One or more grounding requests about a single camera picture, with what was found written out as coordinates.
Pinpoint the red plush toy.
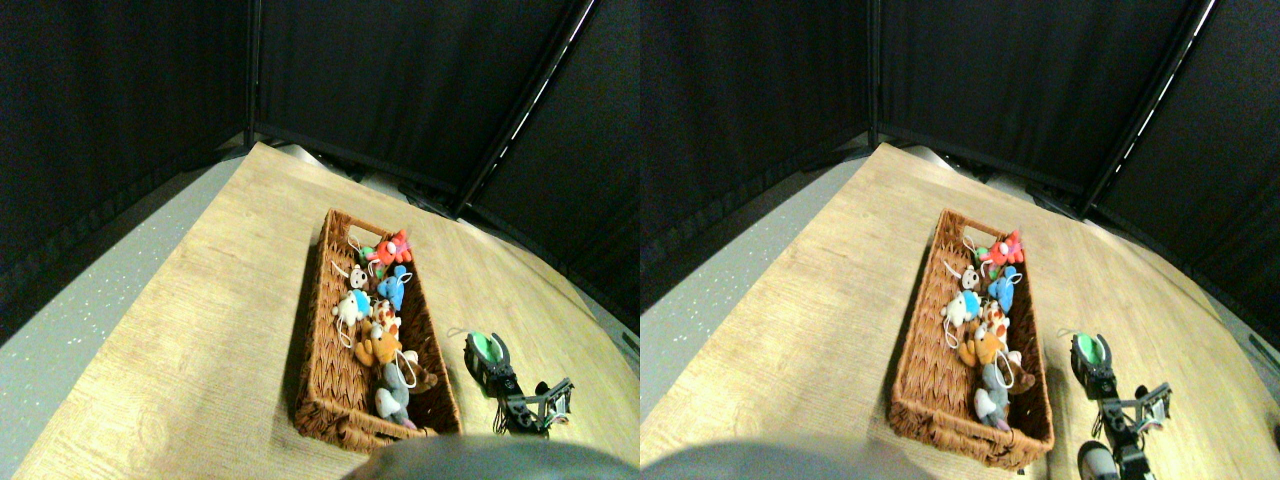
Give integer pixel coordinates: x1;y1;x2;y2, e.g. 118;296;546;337
367;229;414;270
979;230;1026;271

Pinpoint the black curtain stand pole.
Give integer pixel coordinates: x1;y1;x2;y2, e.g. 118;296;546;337
1080;0;1216;214
245;0;261;151
867;0;883;151
453;0;596;214

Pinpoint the orange plush toy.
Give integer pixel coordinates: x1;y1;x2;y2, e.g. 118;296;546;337
354;330;404;370
960;331;1010;371

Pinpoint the grey plush toy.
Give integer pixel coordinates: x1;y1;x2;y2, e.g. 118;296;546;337
375;358;419;431
975;360;1017;432

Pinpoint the brown white-faced plush toy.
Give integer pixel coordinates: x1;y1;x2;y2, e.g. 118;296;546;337
944;262;988;296
332;262;375;295

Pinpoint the blue plush toy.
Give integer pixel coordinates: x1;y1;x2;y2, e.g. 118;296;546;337
988;265;1023;313
376;264;414;312

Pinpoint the white teal-haired plush toy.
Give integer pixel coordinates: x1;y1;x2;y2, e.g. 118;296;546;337
942;290;984;350
332;289;374;349

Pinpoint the brown wicker basket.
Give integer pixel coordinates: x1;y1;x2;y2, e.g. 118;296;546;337
294;208;464;454
889;209;1056;470

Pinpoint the dark brown plush toy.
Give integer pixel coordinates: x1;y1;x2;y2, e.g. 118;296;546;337
1008;351;1039;395
408;350;440;394

